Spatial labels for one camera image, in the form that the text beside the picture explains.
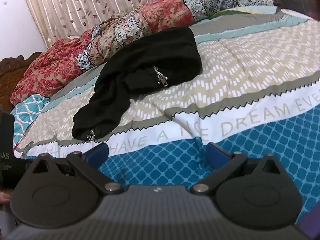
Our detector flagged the black pants with zippers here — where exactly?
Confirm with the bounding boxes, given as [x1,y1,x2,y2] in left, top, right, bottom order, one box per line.
[72,27,202,141]

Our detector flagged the person's left hand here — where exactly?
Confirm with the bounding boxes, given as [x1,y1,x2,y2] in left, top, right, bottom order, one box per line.
[0,191,10,205]

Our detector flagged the light green yellow cloth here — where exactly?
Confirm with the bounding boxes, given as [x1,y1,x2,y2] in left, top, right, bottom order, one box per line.
[212,5,277,18]

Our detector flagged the teal lattice pillow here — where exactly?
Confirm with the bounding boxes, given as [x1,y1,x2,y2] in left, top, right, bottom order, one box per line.
[10,94,50,147]

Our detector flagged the patterned bedspread with text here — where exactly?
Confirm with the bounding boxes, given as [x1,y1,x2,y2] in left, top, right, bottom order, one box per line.
[13,9,320,224]

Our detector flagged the carved wooden headboard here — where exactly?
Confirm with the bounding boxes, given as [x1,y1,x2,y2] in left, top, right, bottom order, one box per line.
[0,52,41,113]

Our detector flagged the patchwork floral quilt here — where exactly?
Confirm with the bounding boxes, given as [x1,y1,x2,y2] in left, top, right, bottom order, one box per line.
[10,0,273,105]

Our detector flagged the purple yoga mat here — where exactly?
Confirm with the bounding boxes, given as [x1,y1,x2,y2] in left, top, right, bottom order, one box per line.
[296,203,320,240]

